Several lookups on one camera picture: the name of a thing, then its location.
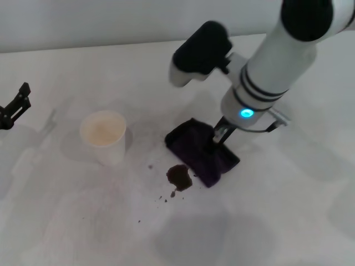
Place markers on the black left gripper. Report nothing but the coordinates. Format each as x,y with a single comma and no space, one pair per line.
4,119

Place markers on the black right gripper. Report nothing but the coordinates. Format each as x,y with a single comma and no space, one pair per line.
226,134

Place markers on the dark purple rag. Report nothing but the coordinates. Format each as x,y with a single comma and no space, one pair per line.
194,149

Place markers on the white paper cup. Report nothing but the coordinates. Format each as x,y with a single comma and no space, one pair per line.
106,138

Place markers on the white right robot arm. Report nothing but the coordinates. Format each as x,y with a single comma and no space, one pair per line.
271,69

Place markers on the dark brown liquid stain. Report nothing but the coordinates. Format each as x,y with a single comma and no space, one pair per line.
179,177

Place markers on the silver metal wrist bracket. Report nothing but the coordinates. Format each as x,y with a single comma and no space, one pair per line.
280,117

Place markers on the black white wrist camera housing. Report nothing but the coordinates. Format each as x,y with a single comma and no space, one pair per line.
199,50

